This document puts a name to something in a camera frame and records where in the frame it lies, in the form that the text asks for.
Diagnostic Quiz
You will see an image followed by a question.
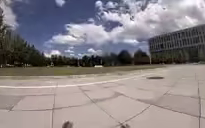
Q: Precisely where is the grass strip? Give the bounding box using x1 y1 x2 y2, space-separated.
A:
0 64 165 77

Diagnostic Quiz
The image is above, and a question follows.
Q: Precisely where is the grey stone slab plaza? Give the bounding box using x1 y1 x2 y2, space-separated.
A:
0 63 205 128

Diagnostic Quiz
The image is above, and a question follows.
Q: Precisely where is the row of trees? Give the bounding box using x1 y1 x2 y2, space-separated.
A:
0 14 152 68

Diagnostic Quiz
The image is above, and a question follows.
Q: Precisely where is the robot's own part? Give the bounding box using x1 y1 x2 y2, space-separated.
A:
120 123 131 128
62 120 74 128

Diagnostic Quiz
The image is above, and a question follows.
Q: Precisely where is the grey building with window grid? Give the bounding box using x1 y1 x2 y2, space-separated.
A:
148 22 205 64

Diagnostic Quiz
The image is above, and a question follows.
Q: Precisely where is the dark manhole cover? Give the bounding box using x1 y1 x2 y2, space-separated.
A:
146 75 165 80

